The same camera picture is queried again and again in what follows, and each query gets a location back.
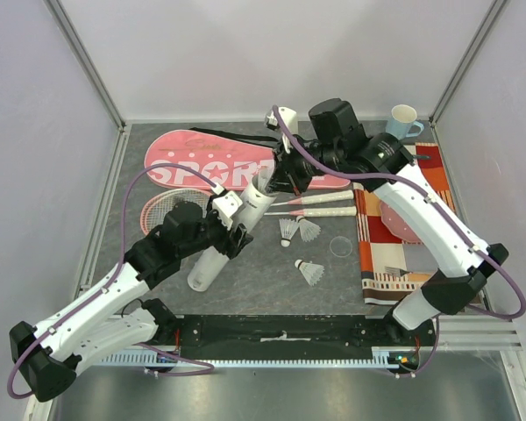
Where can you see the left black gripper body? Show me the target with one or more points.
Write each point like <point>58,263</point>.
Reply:
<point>213,231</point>

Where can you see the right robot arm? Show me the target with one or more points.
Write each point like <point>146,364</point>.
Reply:
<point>386,169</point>

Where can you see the light blue mug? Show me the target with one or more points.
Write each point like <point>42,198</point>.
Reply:
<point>403,122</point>

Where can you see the orange patchwork cloth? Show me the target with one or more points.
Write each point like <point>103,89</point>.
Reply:
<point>391,268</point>

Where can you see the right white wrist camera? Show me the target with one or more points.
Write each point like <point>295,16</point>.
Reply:
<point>285,121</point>

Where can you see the pink badminton racket lower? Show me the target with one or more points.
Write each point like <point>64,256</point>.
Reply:
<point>155,209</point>

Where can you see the pink badminton racket upper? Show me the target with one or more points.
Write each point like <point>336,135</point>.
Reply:
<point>344,195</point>

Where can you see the white shuttlecock tube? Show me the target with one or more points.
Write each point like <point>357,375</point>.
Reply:
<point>256,199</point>

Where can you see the white cable duct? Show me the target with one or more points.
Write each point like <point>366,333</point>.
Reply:
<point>141,357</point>

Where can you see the pink badminton racket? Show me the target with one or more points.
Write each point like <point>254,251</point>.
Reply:
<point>344,195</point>
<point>155,209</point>

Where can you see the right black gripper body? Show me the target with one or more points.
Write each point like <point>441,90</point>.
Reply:
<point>287,172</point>

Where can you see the clear tube lid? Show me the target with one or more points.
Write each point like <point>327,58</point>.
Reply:
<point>341,247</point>

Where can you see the white shuttlecock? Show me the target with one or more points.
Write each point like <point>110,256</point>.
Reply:
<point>308,230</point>
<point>262,179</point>
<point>312,273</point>
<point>288,229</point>

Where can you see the pink racket bag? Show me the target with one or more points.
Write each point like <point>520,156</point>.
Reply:
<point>227,162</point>

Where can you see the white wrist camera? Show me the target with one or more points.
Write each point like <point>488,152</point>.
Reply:
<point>285,121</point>
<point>226,203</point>

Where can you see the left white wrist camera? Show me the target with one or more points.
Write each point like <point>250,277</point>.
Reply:
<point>226,203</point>

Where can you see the pink dotted plate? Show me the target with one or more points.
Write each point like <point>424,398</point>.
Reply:
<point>396,225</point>

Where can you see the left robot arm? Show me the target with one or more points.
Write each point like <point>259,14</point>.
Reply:
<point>51,354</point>

